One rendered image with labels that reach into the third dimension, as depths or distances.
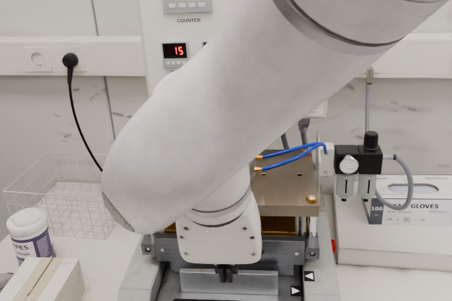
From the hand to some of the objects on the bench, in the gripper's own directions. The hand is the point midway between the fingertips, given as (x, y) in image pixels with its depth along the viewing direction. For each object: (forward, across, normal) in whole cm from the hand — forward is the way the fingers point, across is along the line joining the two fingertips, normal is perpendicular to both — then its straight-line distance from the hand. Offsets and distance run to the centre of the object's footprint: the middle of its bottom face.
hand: (226, 265), depth 65 cm
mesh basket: (+49, +49, -43) cm, 82 cm away
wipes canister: (+41, +50, -22) cm, 68 cm away
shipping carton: (+36, +42, -7) cm, 55 cm away
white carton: (+44, -41, -40) cm, 72 cm away
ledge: (+47, -64, -36) cm, 87 cm away
